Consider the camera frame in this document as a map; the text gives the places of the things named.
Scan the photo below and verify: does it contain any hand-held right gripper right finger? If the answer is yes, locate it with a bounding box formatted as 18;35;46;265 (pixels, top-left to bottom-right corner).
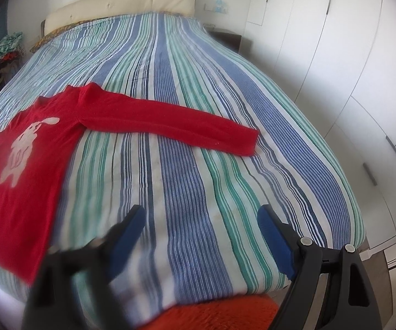
257;204;387;330

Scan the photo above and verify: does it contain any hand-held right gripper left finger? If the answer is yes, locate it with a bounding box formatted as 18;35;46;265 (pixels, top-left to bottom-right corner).
23;204;147;330

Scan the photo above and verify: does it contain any red sweater with white print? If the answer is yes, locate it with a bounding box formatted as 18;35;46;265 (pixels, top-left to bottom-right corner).
0;83;261;277

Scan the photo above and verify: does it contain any pile of colourful clothes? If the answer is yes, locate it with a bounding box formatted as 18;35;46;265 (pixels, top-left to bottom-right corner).
0;32;24;76

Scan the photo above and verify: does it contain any striped bed cover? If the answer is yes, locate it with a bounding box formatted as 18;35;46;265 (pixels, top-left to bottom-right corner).
0;11;367;317

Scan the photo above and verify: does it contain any orange fluffy cloth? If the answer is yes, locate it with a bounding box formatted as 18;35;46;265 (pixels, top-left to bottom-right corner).
143;294;281;330

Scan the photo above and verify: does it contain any white wardrobe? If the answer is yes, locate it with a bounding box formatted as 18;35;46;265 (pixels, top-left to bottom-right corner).
243;0;396;269

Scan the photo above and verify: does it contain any dark wooden nightstand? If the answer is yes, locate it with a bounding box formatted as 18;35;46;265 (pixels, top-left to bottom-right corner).
205;29;243;54

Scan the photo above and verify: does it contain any yellow patterned sheet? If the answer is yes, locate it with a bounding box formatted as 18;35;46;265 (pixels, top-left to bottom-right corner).
29;19;92;54

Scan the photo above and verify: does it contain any cream padded headboard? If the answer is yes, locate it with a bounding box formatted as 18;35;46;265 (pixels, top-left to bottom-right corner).
43;0;197;37

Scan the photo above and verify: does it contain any blue wall sticker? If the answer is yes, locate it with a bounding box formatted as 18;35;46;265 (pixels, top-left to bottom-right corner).
205;0;229;14

